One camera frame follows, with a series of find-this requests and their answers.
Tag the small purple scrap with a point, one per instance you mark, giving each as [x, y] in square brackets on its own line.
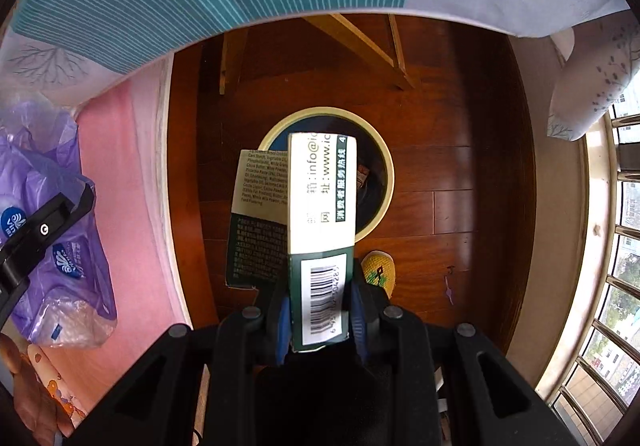
[450, 293]

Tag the purple bag of tissue packs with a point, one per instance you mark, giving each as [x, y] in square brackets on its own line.
[75, 276]

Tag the person's left hand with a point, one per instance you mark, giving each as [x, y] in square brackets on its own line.
[22, 376]

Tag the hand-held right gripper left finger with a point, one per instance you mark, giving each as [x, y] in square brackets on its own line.
[283, 331]

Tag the green and white carton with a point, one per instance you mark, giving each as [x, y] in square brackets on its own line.
[320, 206]

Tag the teal striped tree print tablecloth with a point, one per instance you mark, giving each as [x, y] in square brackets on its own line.
[200, 1]

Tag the round cream rimmed trash bin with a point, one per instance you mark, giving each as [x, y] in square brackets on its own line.
[372, 206]

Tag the pink bed sheet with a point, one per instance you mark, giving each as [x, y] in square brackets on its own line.
[130, 206]

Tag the window with metal bars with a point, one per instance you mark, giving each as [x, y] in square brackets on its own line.
[597, 186]

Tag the yellow knitted slipper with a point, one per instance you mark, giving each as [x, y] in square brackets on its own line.
[378, 268]

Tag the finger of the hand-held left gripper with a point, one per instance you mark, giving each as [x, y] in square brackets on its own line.
[50, 221]

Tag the small brown wrapper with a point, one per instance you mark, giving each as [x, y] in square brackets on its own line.
[362, 176]

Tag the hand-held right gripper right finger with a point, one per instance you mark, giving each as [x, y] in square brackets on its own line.
[359, 326]

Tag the cartoon printed cloth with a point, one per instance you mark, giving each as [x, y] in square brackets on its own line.
[52, 383]

